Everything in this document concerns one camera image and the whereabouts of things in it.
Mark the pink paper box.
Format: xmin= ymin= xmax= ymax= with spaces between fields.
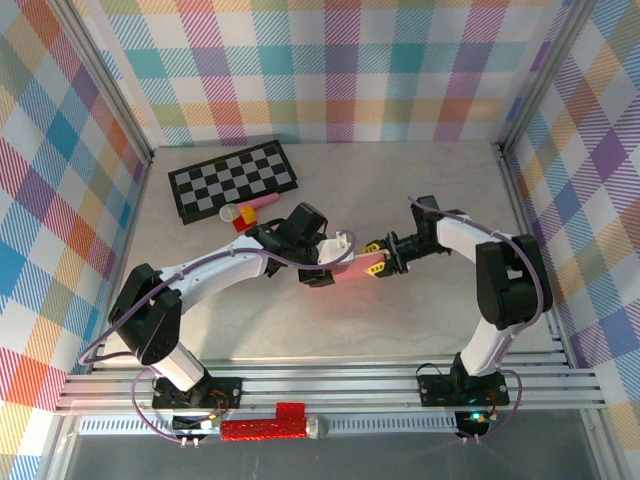
xmin=332 ymin=252 xmax=389 ymax=285

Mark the pink cylinder block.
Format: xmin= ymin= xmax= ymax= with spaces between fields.
xmin=237 ymin=192 xmax=281 ymax=214

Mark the red yellow toy block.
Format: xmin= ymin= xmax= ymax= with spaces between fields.
xmin=233 ymin=207 xmax=259 ymax=233

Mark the black grey checkerboard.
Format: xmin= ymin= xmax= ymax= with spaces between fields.
xmin=167 ymin=138 xmax=300 ymax=227

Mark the silver glitter ball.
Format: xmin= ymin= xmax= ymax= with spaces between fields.
xmin=306 ymin=415 xmax=330 ymax=441

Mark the black controller board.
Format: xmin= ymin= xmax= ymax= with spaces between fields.
xmin=172 ymin=413 xmax=221 ymax=447
xmin=457 ymin=409 xmax=494 ymax=445

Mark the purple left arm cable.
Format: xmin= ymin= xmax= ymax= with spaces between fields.
xmin=78 ymin=229 xmax=358 ymax=446

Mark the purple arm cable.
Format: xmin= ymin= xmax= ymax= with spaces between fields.
xmin=78 ymin=229 xmax=358 ymax=446
xmin=407 ymin=195 xmax=546 ymax=444

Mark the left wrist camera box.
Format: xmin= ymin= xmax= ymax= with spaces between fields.
xmin=318 ymin=228 xmax=358 ymax=267

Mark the aluminium side rail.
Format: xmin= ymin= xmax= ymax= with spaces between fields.
xmin=492 ymin=142 xmax=576 ymax=369

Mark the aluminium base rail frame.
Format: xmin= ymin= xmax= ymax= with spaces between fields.
xmin=54 ymin=352 xmax=609 ymax=419

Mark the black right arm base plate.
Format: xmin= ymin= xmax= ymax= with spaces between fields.
xmin=417 ymin=364 xmax=511 ymax=407

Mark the slotted grey cable tray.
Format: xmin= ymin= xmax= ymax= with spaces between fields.
xmin=77 ymin=417 xmax=461 ymax=436

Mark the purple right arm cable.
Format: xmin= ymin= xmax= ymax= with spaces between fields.
xmin=407 ymin=195 xmax=546 ymax=444

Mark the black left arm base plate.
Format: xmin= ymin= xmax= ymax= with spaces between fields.
xmin=151 ymin=375 xmax=244 ymax=411

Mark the red tool on rail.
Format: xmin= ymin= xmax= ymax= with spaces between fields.
xmin=220 ymin=401 xmax=307 ymax=442

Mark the aluminium corner post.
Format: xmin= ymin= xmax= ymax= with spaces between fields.
xmin=494 ymin=0 xmax=596 ymax=156
xmin=47 ymin=0 xmax=156 ymax=161

